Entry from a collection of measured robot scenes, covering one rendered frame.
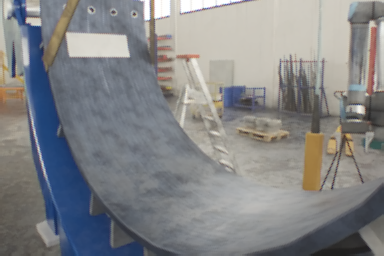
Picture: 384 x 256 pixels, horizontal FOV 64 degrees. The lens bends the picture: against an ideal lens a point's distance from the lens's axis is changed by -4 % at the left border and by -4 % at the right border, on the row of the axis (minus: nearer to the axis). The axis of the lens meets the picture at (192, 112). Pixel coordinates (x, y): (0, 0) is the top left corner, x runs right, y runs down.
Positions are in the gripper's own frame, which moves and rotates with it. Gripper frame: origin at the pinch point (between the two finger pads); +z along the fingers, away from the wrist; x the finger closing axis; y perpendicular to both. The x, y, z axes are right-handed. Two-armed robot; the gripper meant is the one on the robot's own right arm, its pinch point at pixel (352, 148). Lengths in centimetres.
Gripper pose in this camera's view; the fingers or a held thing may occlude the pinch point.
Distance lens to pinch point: 176.9
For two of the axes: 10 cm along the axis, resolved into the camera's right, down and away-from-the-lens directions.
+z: -1.9, 9.5, -2.3
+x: -7.4, 0.2, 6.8
